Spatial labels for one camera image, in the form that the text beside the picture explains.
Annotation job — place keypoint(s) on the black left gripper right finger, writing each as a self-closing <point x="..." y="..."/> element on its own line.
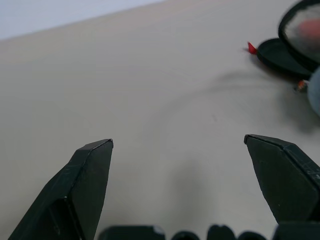
<point x="287" y="185"/>

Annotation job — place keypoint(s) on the grey plush toy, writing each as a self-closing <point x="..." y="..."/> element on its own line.
<point x="315" y="90"/>

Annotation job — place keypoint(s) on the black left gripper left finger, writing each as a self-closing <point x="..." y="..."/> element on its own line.
<point x="82" y="190"/>

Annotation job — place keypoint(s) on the red zippered pouch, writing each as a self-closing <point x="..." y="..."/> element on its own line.
<point x="275" y="56"/>

